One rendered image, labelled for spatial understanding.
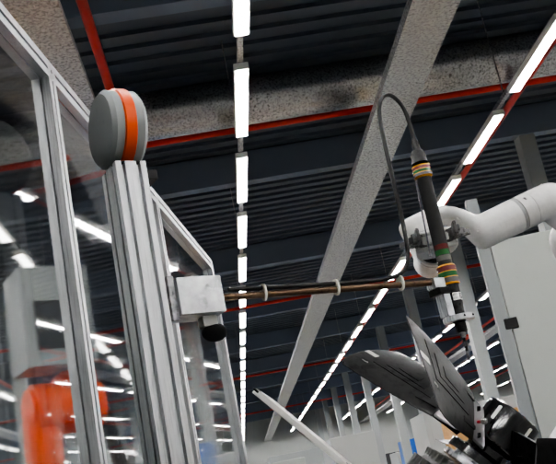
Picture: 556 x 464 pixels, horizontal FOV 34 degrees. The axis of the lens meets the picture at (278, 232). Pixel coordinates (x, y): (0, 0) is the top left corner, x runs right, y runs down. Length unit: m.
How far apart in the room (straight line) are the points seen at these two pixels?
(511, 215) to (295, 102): 8.34
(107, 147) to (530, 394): 2.50
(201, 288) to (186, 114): 8.85
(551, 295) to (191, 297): 2.45
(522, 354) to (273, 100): 7.12
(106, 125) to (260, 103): 8.84
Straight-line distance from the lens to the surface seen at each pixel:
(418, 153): 2.12
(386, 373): 2.00
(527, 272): 3.94
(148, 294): 1.65
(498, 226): 2.36
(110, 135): 1.72
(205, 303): 1.69
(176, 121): 10.53
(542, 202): 2.42
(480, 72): 11.11
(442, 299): 2.03
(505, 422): 1.88
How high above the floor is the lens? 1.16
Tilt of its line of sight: 16 degrees up
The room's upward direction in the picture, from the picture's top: 11 degrees counter-clockwise
